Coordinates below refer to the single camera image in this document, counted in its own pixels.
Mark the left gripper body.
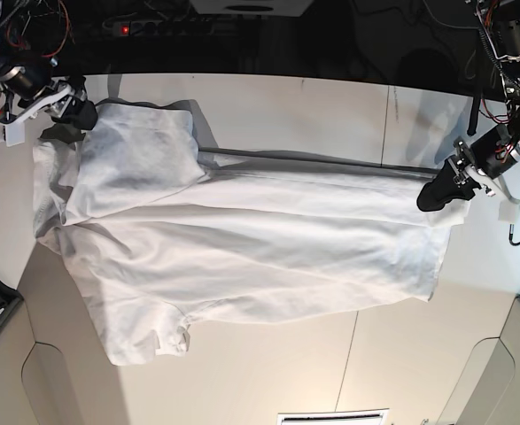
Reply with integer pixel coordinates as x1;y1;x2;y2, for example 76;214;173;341
444;124;520;221

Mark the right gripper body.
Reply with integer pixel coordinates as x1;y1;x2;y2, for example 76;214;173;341
0;64;74;146

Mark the white t-shirt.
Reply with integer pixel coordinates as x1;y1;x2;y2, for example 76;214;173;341
33;103;469;366

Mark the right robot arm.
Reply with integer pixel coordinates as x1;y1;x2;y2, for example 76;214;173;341
0;1;98;146

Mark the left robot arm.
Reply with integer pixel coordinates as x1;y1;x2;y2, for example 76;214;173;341
416;1;520;223

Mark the black power strip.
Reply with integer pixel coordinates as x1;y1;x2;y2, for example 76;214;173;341
101;14;266;38

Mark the white vent grille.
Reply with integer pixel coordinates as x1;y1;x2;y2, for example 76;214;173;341
276;408;389;425

